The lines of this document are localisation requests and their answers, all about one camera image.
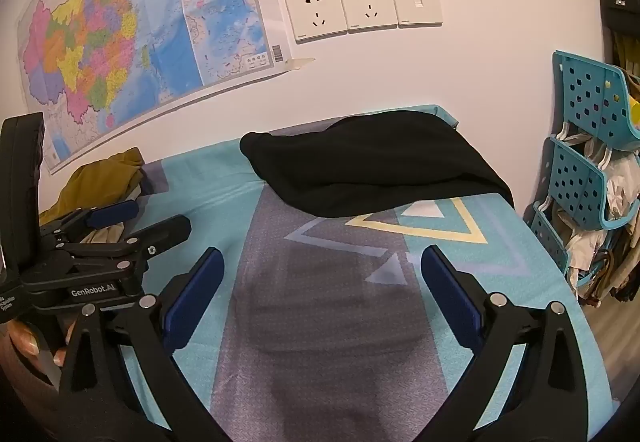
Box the person's left hand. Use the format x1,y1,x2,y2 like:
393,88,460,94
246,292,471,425
0,315,78,390

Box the black garment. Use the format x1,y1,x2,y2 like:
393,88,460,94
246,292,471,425
239,111,516,218

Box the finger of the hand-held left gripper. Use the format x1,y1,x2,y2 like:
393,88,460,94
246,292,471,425
39,200,141,248
55,215,193,295

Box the brown leather belt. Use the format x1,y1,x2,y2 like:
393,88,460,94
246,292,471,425
575,249,621,308

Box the white network wall plate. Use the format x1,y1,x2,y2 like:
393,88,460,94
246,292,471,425
390,0,444,29

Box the pale crumpled clothes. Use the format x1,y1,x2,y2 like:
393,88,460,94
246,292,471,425
550,122,640,308

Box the beige garment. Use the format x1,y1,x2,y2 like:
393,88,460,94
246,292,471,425
80,182,143,245

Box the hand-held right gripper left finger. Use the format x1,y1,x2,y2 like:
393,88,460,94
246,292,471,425
52,246,226,442

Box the teal grey printed bed sheet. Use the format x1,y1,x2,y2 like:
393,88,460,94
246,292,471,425
40,105,618,442

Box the colourful wall map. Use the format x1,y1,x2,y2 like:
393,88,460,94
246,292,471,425
17,0,292,175

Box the black hanging bag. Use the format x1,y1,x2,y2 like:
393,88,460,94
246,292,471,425
600,0,640,40

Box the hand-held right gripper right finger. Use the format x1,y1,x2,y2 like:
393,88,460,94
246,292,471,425
420,245,591,442

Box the mustard garment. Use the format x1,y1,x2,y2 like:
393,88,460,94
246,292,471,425
40,147,146,223

